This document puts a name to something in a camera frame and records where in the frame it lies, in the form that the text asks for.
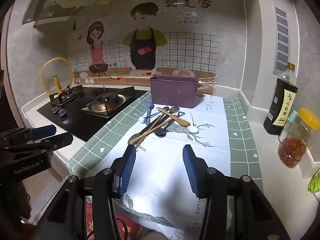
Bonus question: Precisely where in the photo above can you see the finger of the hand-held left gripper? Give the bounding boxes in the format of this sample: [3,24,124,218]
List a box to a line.
[0,124,57,147]
[7,132,74,155]

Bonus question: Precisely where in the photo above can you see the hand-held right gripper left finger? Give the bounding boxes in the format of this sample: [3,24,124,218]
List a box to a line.
[35,144,137,240]

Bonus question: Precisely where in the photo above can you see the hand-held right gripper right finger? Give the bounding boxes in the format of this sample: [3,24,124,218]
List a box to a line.
[182,144,285,240]

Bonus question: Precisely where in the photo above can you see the short wooden spoon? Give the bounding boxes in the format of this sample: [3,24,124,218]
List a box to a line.
[156,107,191,127]

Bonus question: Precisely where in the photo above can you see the blue plastic spoon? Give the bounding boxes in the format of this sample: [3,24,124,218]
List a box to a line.
[145,102,155,125]

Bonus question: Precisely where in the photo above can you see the purple plastic utensil container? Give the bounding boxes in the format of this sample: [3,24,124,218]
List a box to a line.
[149,75,200,108]

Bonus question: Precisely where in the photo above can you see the black gas stove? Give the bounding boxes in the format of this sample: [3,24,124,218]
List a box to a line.
[37,85,148,142]

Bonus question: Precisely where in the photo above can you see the green and white checked tablecloth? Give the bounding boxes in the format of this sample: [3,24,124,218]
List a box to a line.
[66,91,264,240]

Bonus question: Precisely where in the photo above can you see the yellow-rimmed glass pot lid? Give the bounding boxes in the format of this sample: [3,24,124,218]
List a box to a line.
[39,57,74,95]

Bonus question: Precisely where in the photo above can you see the red patterned cloth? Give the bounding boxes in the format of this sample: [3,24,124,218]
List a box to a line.
[85,197,143,240]

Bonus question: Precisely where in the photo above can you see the chili flake jar yellow lid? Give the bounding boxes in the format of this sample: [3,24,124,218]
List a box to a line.
[277,107,320,168]

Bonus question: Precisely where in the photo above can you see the dark soy sauce bottle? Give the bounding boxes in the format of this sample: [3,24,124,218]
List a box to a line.
[263,62,298,135]

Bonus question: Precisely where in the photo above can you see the green object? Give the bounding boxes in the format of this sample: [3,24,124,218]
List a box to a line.
[307,171,320,193]

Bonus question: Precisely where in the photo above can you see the range hood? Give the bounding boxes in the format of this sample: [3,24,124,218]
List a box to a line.
[21,0,133,28]

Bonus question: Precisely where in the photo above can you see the white vent grille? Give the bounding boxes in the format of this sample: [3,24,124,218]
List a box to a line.
[272,1,295,77]

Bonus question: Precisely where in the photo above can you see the black cable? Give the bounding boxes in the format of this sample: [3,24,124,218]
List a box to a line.
[112,215,132,240]

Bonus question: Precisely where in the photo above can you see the cartoon wall poster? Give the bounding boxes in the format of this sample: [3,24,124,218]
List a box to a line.
[67,0,245,85]

